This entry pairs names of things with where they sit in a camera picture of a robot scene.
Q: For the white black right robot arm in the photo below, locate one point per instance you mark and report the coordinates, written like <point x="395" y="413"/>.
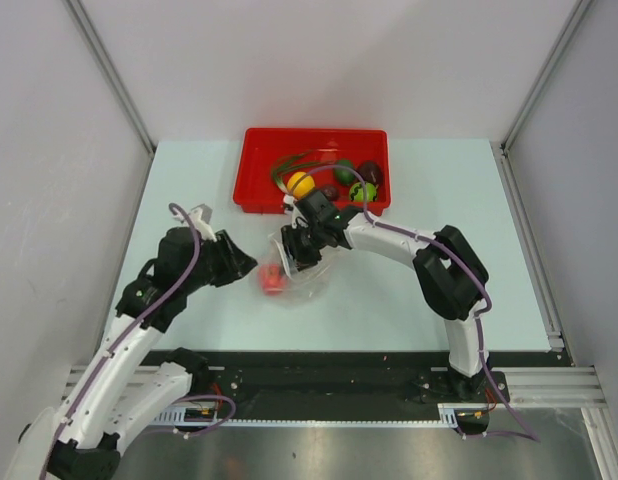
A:
<point x="452" y="278"/>

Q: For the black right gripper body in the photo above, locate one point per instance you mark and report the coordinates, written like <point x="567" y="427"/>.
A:
<point x="305" y="244"/>

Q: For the yellow fake lemon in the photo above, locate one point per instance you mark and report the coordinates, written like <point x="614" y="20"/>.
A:
<point x="300" y="184"/>

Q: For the red plastic tray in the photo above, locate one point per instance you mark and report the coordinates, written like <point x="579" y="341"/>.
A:
<point x="264" y="149"/>

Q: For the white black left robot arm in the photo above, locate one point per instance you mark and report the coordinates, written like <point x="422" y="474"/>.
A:
<point x="86" y="436"/>

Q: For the dark red fake fruit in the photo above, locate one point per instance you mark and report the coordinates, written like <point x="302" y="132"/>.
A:
<point x="371" y="172"/>

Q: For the aluminium frame post left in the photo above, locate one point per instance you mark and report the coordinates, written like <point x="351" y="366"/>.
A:
<point x="104" y="61"/>

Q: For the dark green fake lime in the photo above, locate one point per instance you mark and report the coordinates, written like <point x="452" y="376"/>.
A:
<point x="344" y="172"/>

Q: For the green fake ball fruit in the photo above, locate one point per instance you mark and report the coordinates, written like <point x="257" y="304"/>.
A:
<point x="361" y="192"/>

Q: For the clear zip top bag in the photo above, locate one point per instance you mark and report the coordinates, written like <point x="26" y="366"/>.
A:
<point x="302" y="286"/>

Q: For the aluminium frame post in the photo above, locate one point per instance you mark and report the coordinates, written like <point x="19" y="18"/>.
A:
<point x="104" y="61"/>
<point x="557" y="52"/>

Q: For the green fake chive sprig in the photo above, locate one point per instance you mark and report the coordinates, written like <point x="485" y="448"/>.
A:
<point x="291" y="163"/>

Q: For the aluminium frame post right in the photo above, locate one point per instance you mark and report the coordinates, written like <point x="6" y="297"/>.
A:
<point x="557" y="52"/>

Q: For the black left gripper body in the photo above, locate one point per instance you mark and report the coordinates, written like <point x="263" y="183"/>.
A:
<point x="219" y="264"/>

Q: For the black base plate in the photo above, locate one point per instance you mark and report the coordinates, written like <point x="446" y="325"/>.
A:
<point x="342" y="387"/>

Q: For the dark brown fake food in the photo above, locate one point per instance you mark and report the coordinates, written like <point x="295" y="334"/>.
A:
<point x="331" y="192"/>

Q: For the red fake tomato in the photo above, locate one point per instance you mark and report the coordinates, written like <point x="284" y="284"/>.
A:
<point x="272" y="278"/>

